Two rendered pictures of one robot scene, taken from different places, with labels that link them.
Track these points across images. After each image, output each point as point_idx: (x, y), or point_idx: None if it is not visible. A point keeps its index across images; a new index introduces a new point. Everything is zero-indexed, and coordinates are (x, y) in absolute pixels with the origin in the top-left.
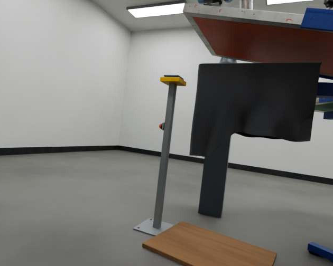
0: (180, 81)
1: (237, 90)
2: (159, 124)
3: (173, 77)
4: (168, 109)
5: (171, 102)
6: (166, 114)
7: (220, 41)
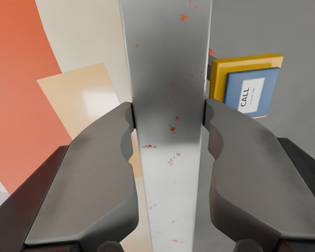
0: (211, 71)
1: None
2: (211, 50)
3: (236, 60)
4: (209, 57)
5: (210, 62)
6: (208, 54)
7: (33, 105)
